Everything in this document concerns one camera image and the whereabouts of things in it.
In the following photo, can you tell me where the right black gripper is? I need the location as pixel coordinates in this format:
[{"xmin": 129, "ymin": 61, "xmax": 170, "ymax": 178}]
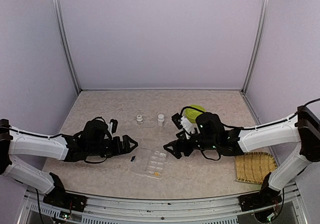
[{"xmin": 163, "ymin": 129, "xmax": 219, "ymax": 159}]

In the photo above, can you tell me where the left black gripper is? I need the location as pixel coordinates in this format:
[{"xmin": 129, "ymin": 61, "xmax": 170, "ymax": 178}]
[{"xmin": 87, "ymin": 134, "xmax": 138, "ymax": 158}]

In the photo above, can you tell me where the clear plastic pill organizer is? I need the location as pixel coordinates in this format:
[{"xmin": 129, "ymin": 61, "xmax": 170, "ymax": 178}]
[{"xmin": 129, "ymin": 147, "xmax": 168, "ymax": 179}]

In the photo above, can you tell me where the small white pill bottle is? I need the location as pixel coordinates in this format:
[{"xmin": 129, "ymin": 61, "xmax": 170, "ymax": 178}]
[{"xmin": 136, "ymin": 114, "xmax": 144, "ymax": 125}]

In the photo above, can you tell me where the large white pill bottle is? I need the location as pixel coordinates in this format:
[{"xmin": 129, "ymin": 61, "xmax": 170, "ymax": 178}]
[{"xmin": 157, "ymin": 114, "xmax": 165, "ymax": 127}]

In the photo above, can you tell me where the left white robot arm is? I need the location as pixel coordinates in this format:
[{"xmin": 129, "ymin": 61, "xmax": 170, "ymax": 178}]
[{"xmin": 0, "ymin": 116, "xmax": 139, "ymax": 207}]

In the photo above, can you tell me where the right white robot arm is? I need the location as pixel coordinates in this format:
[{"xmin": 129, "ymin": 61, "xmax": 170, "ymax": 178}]
[{"xmin": 163, "ymin": 105, "xmax": 320, "ymax": 206}]

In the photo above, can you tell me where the green plastic bowl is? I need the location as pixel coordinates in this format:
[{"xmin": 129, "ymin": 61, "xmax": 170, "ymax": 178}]
[{"xmin": 184, "ymin": 104, "xmax": 206, "ymax": 124}]

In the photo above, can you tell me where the woven bamboo tray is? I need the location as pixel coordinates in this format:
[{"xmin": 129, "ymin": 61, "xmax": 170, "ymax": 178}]
[{"xmin": 235, "ymin": 151, "xmax": 278, "ymax": 185}]

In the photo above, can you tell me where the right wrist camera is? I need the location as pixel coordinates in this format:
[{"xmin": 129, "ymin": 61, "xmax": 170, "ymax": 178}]
[{"xmin": 171, "ymin": 113, "xmax": 196, "ymax": 138}]

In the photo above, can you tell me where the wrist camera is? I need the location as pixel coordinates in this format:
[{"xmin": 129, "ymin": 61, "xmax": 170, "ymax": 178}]
[
  {"xmin": 171, "ymin": 113, "xmax": 196, "ymax": 138},
  {"xmin": 106, "ymin": 119, "xmax": 119, "ymax": 140}
]

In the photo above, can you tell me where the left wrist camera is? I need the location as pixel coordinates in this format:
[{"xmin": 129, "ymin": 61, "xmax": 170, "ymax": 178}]
[{"xmin": 106, "ymin": 119, "xmax": 119, "ymax": 140}]

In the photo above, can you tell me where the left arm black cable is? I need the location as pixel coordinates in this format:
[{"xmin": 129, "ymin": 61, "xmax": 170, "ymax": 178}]
[{"xmin": 92, "ymin": 115, "xmax": 107, "ymax": 125}]

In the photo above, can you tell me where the aluminium front rail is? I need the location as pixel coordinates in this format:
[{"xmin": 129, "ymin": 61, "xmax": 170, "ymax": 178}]
[{"xmin": 14, "ymin": 182, "xmax": 311, "ymax": 224}]

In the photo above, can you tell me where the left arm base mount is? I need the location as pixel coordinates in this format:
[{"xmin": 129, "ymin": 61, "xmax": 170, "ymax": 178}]
[{"xmin": 43, "ymin": 172, "xmax": 88, "ymax": 213}]

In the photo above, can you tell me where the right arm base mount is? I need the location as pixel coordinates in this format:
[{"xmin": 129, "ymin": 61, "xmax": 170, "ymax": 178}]
[{"xmin": 238, "ymin": 187, "xmax": 283, "ymax": 212}]

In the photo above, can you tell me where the right aluminium frame post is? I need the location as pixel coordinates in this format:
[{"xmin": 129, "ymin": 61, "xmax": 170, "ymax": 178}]
[{"xmin": 241, "ymin": 0, "xmax": 270, "ymax": 96}]

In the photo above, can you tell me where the aluminium frame post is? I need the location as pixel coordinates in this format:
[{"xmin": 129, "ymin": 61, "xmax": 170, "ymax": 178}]
[
  {"xmin": 241, "ymin": 0, "xmax": 270, "ymax": 96},
  {"xmin": 52, "ymin": 0, "xmax": 82, "ymax": 96}
]

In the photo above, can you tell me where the left aluminium frame post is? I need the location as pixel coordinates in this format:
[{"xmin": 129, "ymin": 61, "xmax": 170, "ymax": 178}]
[{"xmin": 52, "ymin": 0, "xmax": 82, "ymax": 96}]

